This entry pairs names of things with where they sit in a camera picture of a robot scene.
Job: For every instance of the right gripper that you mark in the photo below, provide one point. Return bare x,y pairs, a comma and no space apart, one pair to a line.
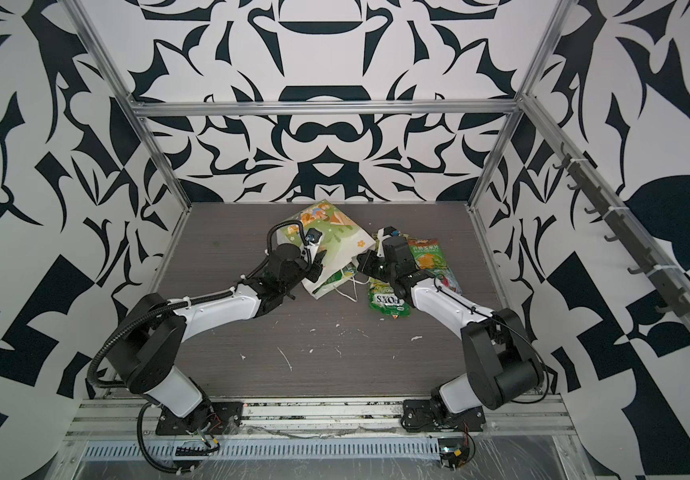
367,268

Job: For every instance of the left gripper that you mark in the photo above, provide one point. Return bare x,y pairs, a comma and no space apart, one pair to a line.
316,266

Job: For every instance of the green Fox's candy packet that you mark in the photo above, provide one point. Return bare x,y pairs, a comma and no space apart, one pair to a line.
383,299

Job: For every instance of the white floral paper bag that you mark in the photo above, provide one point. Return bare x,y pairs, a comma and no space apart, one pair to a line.
343,240

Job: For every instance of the green snack packet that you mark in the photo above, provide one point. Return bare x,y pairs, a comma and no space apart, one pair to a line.
429,256

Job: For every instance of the green barcode candy packet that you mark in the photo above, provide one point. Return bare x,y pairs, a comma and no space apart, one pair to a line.
338,278

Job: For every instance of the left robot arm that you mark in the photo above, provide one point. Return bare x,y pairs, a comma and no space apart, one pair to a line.
143,349

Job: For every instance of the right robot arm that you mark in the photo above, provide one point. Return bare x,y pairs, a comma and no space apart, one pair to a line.
500,362

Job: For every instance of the small electronics board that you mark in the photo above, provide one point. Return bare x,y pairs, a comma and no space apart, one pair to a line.
454,453

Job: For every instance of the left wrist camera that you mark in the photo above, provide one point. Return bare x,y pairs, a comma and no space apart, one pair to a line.
313,237

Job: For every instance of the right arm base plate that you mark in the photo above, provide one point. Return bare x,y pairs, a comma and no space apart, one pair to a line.
444,415

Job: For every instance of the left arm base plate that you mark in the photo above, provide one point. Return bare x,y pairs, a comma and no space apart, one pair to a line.
221,417

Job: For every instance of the white slotted cable duct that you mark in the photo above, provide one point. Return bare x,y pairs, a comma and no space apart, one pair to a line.
422,448

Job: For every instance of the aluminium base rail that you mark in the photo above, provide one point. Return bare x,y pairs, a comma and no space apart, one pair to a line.
120,418

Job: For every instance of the black wall hook rack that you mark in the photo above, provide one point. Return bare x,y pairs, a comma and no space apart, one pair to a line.
628,232

